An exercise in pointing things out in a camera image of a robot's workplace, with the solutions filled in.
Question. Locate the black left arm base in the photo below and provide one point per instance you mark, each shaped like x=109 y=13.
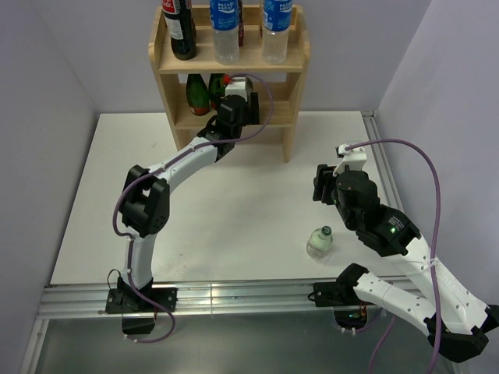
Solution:
x=118 y=304

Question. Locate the green glass bottle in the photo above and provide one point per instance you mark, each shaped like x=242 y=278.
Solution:
x=216 y=89

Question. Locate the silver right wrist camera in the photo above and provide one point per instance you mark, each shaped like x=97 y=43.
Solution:
x=350 y=160

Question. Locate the clear glass bottle front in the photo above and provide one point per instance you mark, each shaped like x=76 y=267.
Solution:
x=320 y=242

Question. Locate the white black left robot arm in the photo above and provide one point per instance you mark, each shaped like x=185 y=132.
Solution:
x=143 y=209

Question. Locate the Pocari Sweat bottle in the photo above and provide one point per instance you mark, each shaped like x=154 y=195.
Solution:
x=276 y=20
x=224 y=16

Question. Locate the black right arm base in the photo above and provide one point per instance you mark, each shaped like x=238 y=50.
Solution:
x=331 y=294

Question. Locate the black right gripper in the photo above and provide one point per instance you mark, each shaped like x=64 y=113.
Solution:
x=323 y=176

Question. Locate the aluminium frame rail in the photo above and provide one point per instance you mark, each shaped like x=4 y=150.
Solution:
x=210 y=280

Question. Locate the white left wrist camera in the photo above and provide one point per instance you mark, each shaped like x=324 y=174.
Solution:
x=236 y=86

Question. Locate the wooden two-tier shelf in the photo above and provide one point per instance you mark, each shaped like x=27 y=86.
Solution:
x=279 y=101

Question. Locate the blue grape juice carton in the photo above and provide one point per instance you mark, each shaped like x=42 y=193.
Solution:
x=241 y=24

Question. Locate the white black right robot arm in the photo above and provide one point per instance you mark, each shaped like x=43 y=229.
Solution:
x=445 y=312

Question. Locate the clear glass bottle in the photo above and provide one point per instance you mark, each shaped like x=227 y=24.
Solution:
x=320 y=242
x=249 y=86

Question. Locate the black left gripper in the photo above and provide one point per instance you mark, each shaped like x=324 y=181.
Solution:
x=253 y=110

